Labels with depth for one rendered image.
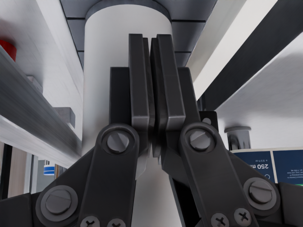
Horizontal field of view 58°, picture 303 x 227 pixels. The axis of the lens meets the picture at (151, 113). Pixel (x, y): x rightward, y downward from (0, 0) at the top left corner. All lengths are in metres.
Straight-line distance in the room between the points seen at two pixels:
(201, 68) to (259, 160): 0.35
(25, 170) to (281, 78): 0.29
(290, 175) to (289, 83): 0.23
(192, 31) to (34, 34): 0.16
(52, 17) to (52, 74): 0.20
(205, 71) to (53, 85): 0.29
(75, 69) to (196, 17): 0.11
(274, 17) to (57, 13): 0.16
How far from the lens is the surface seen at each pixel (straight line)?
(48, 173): 1.15
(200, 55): 0.16
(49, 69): 0.36
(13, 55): 0.31
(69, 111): 0.32
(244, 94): 0.32
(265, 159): 0.49
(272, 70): 0.27
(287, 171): 0.50
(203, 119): 0.32
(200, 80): 0.17
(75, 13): 0.17
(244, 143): 0.48
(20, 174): 0.36
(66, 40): 0.20
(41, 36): 0.29
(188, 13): 0.17
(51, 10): 0.17
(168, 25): 0.16
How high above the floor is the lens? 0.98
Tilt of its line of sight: 16 degrees down
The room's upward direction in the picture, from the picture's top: 177 degrees clockwise
